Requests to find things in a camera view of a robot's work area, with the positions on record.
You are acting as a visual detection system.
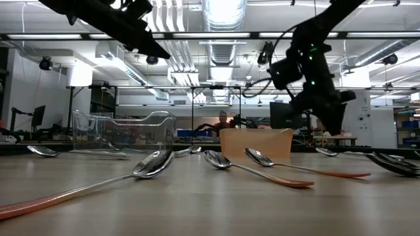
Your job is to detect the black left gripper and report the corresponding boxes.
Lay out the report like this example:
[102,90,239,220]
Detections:
[108,0,172,60]

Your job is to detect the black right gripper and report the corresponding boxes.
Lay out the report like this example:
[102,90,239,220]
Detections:
[290,24,357,136]

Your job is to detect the silver spoon orange handle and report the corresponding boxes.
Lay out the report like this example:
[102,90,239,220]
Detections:
[0,149,175,221]
[203,149,315,189]
[244,147,371,179]

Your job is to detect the wooden background table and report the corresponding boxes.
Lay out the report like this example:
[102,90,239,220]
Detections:
[311,134,358,148]

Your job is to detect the black computer monitor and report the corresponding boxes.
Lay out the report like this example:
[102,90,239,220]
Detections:
[269,101,311,130]
[31,104,47,128]

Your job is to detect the shelf with blue bins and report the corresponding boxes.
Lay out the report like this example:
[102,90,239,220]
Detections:
[393,108,420,149]

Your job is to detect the orange plastic container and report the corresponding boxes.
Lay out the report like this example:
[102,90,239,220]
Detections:
[219,127,295,158]

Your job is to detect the clear plastic container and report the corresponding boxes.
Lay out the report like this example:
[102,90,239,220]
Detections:
[71,109,178,155]

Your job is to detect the blue storage bin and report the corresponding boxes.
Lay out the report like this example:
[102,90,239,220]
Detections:
[177,129,214,138]

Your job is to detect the person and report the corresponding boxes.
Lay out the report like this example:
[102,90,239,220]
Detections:
[211,110,236,138]

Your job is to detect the black background workstation frame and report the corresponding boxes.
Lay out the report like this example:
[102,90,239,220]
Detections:
[65,84,420,132]

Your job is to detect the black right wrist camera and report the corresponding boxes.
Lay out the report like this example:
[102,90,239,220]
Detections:
[269,58,305,91]

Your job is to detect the silver round ceiling duct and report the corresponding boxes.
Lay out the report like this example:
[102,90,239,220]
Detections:
[352,39,416,68]
[200,0,247,66]

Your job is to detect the black aluminium table frame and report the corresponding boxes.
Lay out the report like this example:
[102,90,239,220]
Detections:
[0,141,420,161]

